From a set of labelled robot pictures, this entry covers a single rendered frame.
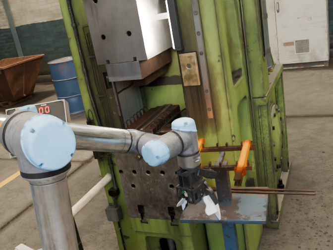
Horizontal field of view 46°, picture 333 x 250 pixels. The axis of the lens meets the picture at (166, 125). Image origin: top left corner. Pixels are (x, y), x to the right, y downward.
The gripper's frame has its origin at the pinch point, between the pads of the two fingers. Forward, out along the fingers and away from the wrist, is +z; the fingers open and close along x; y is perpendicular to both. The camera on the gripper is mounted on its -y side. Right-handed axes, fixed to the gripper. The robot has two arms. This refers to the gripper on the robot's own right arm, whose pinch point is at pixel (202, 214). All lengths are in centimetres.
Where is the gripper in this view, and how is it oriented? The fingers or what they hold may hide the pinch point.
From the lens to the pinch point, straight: 138.3
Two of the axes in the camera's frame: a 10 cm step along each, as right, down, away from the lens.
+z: 1.7, 9.3, 3.2
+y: -6.2, 3.6, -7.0
